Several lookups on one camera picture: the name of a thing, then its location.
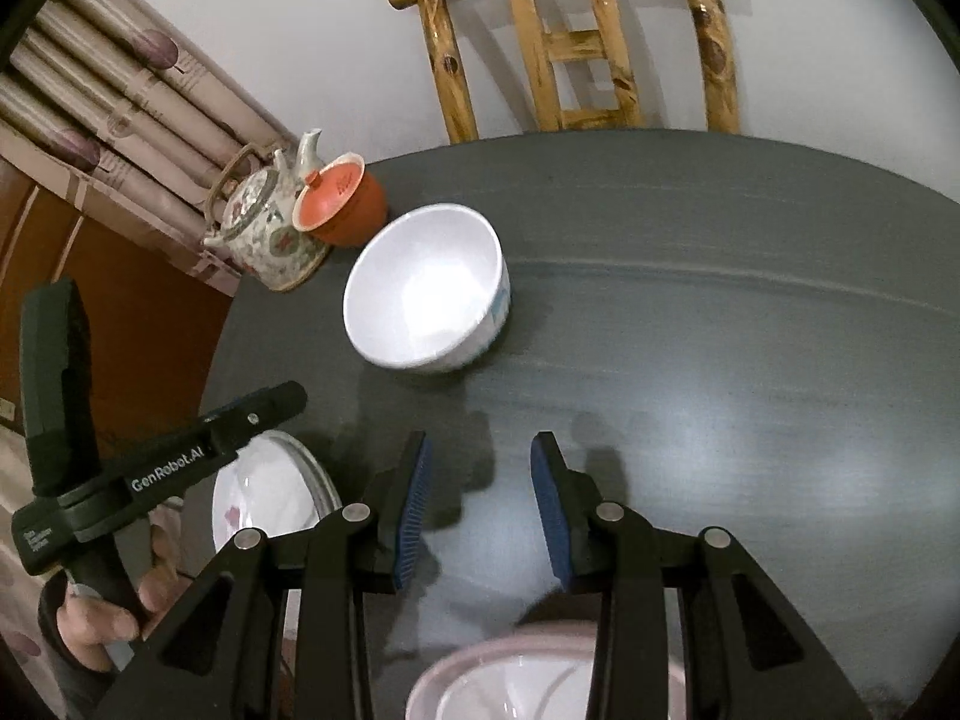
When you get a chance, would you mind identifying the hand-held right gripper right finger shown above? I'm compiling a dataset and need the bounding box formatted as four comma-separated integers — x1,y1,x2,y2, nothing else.
529,431,875,720

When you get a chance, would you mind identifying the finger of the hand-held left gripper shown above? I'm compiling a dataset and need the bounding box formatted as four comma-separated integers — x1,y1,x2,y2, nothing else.
199,381,308,458

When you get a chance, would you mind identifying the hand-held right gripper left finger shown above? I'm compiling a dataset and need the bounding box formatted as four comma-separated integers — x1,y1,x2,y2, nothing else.
94,431,434,720

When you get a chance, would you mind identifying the blue-rimmed white floral plate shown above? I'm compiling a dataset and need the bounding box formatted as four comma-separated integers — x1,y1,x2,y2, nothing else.
212,439,331,563

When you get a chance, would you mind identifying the white plate with pink flowers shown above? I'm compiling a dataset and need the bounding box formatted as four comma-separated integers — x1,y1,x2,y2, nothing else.
274,429,344,522

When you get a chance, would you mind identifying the pink bowl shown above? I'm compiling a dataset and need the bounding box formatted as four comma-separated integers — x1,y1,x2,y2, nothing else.
405,619,687,720

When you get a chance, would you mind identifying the white bowl with blue stripes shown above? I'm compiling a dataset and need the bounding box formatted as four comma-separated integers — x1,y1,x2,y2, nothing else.
343,202,512,374

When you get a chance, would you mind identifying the person's left hand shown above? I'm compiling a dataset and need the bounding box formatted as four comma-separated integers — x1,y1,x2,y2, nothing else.
56,521,182,672

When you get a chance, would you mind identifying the brown wooden door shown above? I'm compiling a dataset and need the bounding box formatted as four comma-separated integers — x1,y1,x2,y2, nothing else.
0,165,237,436

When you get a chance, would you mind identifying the floral ceramic teapot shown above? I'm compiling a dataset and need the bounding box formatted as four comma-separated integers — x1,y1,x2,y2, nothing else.
201,127,331,292

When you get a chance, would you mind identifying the pink patterned cloth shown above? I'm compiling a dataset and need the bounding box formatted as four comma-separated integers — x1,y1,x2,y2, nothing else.
0,427,46,691

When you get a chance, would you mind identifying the orange lidded tea cup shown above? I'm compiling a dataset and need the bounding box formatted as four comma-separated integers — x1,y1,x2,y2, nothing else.
291,152,389,248

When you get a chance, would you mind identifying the beige patterned curtain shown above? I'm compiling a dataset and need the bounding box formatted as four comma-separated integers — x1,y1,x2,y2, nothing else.
0,0,308,297

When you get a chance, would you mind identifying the bamboo-style wooden chair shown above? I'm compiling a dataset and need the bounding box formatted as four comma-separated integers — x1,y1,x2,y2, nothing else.
386,0,743,145

